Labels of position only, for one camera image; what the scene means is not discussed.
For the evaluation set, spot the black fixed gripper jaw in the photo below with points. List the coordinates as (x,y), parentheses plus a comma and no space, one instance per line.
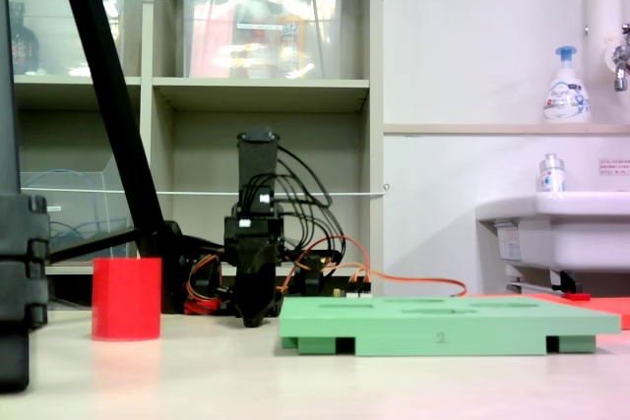
(253,302)

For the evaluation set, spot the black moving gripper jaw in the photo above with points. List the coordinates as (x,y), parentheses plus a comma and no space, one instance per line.
(270,258)

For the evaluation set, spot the red octagonal pillar block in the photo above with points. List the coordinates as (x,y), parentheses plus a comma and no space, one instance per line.
(126,299)

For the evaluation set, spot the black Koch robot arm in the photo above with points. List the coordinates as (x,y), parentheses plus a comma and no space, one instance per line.
(258,164)

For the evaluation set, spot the orange flat block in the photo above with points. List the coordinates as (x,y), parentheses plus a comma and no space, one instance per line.
(610,308)

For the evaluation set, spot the black table clamp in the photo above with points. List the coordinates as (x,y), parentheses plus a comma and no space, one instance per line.
(309,282)

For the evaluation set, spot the circuit board with connectors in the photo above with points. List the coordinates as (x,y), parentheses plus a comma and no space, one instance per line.
(359,291)

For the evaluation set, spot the green shape sorter board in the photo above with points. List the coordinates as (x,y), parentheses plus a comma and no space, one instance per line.
(394,326)

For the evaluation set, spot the thin black tripod leg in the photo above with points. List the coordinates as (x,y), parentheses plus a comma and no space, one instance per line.
(93,244)

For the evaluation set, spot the clear file tray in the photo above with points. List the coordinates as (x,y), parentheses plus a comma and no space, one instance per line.
(69,208)

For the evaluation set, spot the thick black tripod leg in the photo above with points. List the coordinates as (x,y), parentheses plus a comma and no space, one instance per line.
(113,95)

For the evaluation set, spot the large clear plastic bin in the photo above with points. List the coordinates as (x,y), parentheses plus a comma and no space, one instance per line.
(256,41)

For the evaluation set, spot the yellow labelled bottle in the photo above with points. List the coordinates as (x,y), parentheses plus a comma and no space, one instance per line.
(291,36)

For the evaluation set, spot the notched black stack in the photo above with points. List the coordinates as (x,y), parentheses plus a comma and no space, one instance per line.
(22,262)

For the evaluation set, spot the clear plastic storage bin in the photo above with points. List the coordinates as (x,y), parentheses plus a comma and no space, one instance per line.
(54,31)

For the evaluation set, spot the small clear sanitizer bottle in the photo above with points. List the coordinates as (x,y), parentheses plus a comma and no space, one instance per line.
(551,176)

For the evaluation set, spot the dark glass bottle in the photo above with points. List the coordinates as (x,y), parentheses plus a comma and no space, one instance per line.
(23,46)

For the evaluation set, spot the small red flat piece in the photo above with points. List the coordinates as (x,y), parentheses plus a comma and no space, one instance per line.
(577,297)

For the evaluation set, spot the white sink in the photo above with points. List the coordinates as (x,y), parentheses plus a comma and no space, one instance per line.
(581,233)

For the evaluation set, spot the white soap pump bottle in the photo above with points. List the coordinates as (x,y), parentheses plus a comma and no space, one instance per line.
(566,95)

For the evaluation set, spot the metal faucet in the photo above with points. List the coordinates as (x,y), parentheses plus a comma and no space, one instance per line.
(620,66)

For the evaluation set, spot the dark grey post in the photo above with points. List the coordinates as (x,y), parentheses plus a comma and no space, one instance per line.
(9,71)

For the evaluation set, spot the black sink bracket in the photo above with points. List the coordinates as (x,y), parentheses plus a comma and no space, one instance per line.
(566,282)

